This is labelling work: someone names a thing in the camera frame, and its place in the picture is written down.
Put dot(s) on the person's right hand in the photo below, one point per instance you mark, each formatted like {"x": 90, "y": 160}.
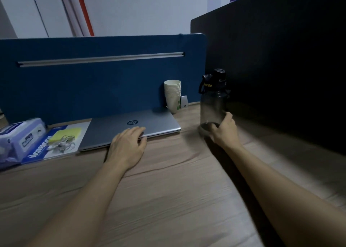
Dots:
{"x": 227, "y": 134}

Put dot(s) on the beige curtain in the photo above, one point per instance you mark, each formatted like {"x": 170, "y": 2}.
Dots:
{"x": 6, "y": 25}

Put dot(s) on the blue and white notebook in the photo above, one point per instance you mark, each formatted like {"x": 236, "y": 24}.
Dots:
{"x": 81, "y": 138}

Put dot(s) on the blue desk divider panel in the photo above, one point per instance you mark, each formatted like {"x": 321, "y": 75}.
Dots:
{"x": 94, "y": 87}

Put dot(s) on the black partition panel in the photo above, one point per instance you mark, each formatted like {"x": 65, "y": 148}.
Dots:
{"x": 283, "y": 52}

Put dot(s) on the person's left hand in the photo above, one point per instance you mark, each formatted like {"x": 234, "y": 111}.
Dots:
{"x": 127, "y": 149}

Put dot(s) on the dark translucent water bottle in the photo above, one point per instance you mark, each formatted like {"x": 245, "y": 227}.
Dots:
{"x": 213, "y": 103}

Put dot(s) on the grey divider bracket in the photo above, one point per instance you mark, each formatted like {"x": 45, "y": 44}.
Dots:
{"x": 184, "y": 102}

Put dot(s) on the white rolled tube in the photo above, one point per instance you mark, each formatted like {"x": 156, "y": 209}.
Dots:
{"x": 69, "y": 11}
{"x": 78, "y": 14}

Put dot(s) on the person's left forearm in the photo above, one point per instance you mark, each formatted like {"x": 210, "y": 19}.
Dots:
{"x": 81, "y": 209}

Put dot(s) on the silver laptop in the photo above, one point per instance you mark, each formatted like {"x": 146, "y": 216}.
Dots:
{"x": 156, "y": 122}

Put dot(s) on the red rolled tube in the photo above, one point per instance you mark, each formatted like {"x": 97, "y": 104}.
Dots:
{"x": 84, "y": 11}

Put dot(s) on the white paper cup stack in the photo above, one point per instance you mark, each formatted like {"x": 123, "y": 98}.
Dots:
{"x": 173, "y": 106}
{"x": 172, "y": 88}

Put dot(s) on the yellow sticky note pad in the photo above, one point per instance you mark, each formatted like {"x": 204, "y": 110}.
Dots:
{"x": 66, "y": 134}

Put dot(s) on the person's right forearm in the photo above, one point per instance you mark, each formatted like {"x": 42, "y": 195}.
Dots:
{"x": 283, "y": 200}

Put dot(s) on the purple wet wipes pack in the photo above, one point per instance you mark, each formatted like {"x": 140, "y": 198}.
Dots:
{"x": 19, "y": 144}

